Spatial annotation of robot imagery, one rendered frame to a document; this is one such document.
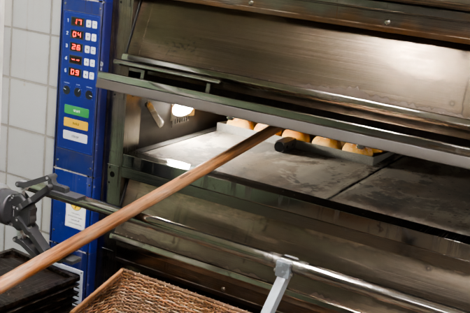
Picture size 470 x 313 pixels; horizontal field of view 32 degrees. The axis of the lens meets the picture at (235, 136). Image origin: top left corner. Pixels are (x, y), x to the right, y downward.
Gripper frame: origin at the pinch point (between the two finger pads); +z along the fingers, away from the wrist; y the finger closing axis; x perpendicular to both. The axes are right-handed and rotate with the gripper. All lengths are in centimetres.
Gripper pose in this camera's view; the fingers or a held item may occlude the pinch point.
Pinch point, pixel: (74, 228)
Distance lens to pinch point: 171.0
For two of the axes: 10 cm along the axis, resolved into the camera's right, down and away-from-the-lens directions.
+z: 8.7, 2.1, -4.5
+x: -4.8, 1.6, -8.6
